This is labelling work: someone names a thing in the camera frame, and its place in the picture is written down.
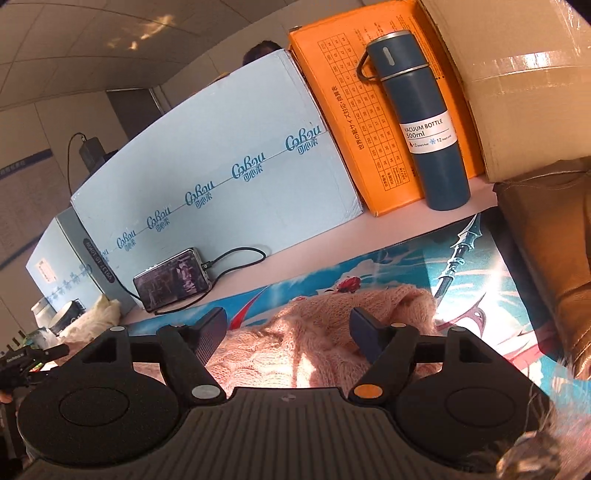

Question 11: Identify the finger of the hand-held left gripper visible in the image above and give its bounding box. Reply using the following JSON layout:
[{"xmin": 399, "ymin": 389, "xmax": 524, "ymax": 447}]
[{"xmin": 28, "ymin": 344, "xmax": 71, "ymax": 371}]

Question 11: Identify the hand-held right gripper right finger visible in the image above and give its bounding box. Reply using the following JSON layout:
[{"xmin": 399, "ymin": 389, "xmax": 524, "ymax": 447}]
[{"xmin": 347, "ymin": 307, "xmax": 523, "ymax": 408}]

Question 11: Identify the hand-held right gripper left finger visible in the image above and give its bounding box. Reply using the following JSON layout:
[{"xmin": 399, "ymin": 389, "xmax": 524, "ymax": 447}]
[{"xmin": 58, "ymin": 307, "xmax": 228, "ymax": 408}]

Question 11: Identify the pink knitted sweater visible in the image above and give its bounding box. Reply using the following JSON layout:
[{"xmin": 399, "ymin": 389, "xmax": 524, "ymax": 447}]
[{"xmin": 205, "ymin": 284, "xmax": 445, "ymax": 389}]

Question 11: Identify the black round tin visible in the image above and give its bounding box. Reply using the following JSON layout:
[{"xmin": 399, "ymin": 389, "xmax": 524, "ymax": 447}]
[{"xmin": 50, "ymin": 300, "xmax": 89, "ymax": 337}]

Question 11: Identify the white fluffy cloth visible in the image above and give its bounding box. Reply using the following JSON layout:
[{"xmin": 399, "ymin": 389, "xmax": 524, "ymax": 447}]
[{"xmin": 60, "ymin": 294, "xmax": 122, "ymax": 342}]

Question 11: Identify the black smartphone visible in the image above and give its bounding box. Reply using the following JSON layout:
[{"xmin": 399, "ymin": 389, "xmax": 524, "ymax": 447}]
[{"xmin": 133, "ymin": 248, "xmax": 214, "ymax": 313}]

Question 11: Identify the grey-blue cardboard box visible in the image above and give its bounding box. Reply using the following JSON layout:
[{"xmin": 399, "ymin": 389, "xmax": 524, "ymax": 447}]
[{"xmin": 25, "ymin": 205, "xmax": 139, "ymax": 320}]

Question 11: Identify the printed desk mat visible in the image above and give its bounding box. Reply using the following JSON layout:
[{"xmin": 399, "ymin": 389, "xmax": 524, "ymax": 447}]
[{"xmin": 124, "ymin": 210, "xmax": 571, "ymax": 395}]

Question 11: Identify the light blue cardboard box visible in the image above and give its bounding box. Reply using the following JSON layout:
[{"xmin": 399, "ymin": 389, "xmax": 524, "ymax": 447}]
[{"xmin": 71, "ymin": 48, "xmax": 365, "ymax": 296}]

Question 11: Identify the brown leather bag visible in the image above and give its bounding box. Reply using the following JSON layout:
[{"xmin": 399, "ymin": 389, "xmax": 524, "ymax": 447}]
[{"xmin": 493, "ymin": 157, "xmax": 591, "ymax": 384}]

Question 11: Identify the black power adapter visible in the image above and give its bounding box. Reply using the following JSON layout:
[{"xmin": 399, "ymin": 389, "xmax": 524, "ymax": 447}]
[{"xmin": 78, "ymin": 136, "xmax": 112, "ymax": 175}]

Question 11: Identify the dark blue vacuum bottle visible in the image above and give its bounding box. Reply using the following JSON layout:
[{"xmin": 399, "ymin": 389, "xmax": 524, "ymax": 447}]
[{"xmin": 355, "ymin": 30, "xmax": 472, "ymax": 212}]

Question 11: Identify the orange cardboard box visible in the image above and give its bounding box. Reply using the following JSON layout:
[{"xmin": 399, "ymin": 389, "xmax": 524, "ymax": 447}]
[{"xmin": 288, "ymin": 0, "xmax": 485, "ymax": 217}]

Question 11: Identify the dark grey door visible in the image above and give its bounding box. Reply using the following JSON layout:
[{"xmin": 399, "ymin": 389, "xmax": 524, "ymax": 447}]
[{"xmin": 106, "ymin": 88, "xmax": 164, "ymax": 144}]

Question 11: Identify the brown taped cardboard box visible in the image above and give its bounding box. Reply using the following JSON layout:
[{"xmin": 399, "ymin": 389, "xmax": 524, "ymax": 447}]
[{"xmin": 420, "ymin": 0, "xmax": 591, "ymax": 183}]

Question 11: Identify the black power cable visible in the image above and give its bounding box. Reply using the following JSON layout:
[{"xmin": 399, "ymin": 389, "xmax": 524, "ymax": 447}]
[{"xmin": 66, "ymin": 132, "xmax": 89, "ymax": 195}]

